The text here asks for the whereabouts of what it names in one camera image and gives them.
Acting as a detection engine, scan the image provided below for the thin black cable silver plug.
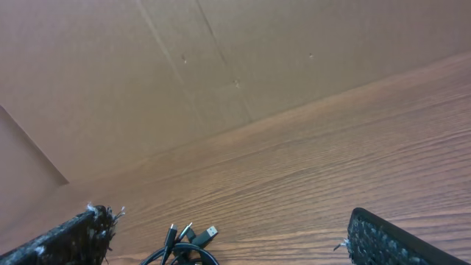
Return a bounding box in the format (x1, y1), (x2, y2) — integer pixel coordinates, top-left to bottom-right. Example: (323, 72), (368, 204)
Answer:
(174, 222), (193, 244)

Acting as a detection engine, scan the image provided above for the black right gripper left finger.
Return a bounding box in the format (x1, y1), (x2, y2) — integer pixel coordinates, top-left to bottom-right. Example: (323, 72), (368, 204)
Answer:
(1, 204), (125, 265)

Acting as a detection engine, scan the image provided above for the black USB-A cable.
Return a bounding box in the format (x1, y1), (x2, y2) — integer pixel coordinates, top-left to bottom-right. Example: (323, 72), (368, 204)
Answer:
(169, 225), (220, 265)

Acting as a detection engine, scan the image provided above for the brown cardboard back panel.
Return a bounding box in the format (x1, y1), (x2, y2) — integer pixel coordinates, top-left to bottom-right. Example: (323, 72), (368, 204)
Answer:
(0, 0), (471, 236)

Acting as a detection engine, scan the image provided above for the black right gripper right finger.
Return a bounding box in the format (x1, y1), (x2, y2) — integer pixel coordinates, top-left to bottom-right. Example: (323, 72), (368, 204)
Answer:
(335, 208), (470, 265)

